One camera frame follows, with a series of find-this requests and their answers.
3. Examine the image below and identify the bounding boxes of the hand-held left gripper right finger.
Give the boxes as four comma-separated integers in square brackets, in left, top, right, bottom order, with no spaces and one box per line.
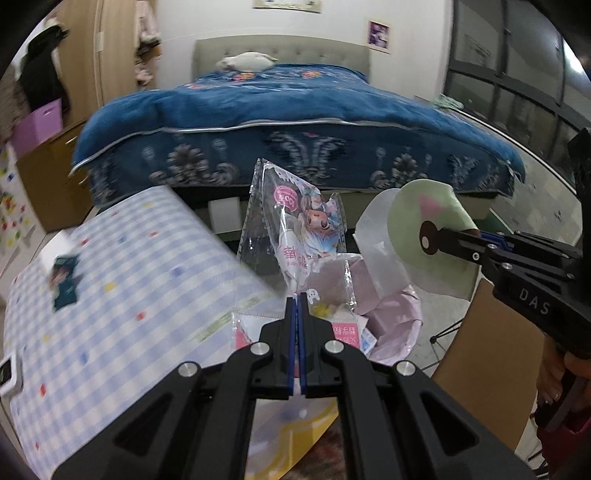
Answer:
[298,293,539,480]

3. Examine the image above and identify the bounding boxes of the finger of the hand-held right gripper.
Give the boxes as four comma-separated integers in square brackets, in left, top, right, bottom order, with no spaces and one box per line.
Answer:
[478,231,583,260]
[435,226,511,275]

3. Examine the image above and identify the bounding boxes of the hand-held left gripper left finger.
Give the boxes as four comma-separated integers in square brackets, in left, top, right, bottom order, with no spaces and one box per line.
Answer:
[51,295,296,480]

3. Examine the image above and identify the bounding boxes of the light green packet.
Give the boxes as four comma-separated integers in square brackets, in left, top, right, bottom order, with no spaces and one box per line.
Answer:
[387,180,481,298]

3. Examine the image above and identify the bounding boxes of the white translucent plastic sheet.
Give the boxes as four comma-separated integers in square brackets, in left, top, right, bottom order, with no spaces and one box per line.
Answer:
[355,187,416,296]

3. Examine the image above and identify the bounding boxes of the pink trash bag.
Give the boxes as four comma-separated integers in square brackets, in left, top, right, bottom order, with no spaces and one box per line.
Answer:
[233,254,423,370]

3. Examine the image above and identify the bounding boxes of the clear wrapper pink print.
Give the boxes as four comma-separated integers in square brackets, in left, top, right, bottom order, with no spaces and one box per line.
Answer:
[233,158,361,324]

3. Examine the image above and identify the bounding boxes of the person's right hand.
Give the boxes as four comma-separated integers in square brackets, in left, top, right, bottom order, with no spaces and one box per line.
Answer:
[538,344,578,407]

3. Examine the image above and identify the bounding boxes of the brown cardboard box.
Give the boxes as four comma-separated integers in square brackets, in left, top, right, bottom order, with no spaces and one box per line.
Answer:
[431,279,546,450]

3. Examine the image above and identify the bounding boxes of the black stand leg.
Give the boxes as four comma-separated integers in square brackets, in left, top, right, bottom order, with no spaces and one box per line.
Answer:
[429,320,465,344]

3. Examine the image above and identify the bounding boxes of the light green cloth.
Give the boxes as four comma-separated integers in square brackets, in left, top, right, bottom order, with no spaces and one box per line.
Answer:
[431,95,465,112]

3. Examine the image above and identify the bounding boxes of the white box under bed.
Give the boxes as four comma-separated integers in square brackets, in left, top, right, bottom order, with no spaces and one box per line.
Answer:
[208,198,241,234]

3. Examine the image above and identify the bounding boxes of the blue checkered tablecloth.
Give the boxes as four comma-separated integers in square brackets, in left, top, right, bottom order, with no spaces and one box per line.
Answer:
[7,185,287,480]

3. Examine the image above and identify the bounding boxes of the dark framed window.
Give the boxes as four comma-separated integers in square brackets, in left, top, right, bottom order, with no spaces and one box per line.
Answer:
[445,0,591,217]

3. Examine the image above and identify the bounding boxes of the framed purple picture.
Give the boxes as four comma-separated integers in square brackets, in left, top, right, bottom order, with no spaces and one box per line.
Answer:
[367,18,391,52]

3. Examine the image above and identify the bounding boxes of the blue patterned blanket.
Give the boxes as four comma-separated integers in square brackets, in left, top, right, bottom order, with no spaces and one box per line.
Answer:
[69,62,527,204]

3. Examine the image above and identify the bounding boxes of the dark blue printed packet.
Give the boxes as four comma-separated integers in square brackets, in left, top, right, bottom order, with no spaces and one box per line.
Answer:
[39,240,86,311]

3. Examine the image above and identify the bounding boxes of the grey upholstered bed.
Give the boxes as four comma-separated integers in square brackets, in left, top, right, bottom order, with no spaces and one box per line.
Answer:
[69,38,527,232]

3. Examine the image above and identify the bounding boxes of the white device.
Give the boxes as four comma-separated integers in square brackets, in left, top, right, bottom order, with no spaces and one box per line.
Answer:
[0,353,24,398]

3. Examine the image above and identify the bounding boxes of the wooden dresser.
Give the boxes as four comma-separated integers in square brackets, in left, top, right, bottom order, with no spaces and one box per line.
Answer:
[16,117,100,232]

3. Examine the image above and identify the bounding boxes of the colourful sticker chart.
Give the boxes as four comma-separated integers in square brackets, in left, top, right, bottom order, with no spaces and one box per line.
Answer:
[0,143,38,273]

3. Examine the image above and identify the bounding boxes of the pink storage box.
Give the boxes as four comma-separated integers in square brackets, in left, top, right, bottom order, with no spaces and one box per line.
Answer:
[11,98,63,155]

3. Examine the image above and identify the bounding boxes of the pink hanging clothes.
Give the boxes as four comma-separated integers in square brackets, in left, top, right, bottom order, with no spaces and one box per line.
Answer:
[134,0,163,88]

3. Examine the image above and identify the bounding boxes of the wooden wardrobe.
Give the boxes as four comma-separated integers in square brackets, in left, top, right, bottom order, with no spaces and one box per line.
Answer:
[60,0,160,125]

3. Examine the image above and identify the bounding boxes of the black hanging clothing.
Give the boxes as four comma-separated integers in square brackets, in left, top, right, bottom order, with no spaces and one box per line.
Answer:
[21,25,70,114]

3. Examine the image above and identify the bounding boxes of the wall poster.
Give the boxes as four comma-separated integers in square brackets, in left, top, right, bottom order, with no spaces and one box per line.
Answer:
[252,0,322,14]

